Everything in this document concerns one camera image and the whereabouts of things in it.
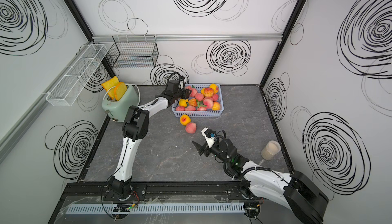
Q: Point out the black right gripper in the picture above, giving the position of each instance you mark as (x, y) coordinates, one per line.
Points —
(201, 149)

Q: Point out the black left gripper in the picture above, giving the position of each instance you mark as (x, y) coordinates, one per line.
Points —
(185, 93)

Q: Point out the yellow peach with leaf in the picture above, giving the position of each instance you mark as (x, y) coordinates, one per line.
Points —
(183, 102)

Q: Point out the dark pink peach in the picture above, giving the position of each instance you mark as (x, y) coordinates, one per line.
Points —
(180, 108)

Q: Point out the pink peach with leaf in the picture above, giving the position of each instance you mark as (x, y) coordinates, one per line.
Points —
(207, 102)

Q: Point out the orange yellow peach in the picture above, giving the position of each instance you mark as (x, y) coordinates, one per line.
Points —
(216, 106)

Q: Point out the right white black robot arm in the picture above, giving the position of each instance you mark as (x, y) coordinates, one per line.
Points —
(294, 191)

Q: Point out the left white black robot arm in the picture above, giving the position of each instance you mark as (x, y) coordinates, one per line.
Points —
(135, 128)

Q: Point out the light blue plastic basket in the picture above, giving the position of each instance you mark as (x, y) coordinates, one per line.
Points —
(208, 112)

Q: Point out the front yellow toast slice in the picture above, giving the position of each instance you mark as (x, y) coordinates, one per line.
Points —
(119, 90)

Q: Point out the yellow toast slice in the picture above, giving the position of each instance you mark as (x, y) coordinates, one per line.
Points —
(119, 90)
(110, 85)

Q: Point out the mint green toaster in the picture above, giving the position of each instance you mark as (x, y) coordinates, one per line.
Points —
(117, 110)

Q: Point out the rear yellow toast slice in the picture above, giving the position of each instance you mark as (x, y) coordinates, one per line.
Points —
(110, 85)

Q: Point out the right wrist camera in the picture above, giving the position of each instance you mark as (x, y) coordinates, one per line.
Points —
(209, 136)

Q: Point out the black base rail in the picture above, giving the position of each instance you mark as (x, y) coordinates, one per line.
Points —
(146, 190)

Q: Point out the black wire wall basket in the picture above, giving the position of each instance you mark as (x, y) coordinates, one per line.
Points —
(133, 51)

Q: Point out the white slotted cable duct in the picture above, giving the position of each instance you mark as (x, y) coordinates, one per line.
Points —
(171, 208)

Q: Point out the white wire wall shelf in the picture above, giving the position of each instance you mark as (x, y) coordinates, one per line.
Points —
(85, 73)

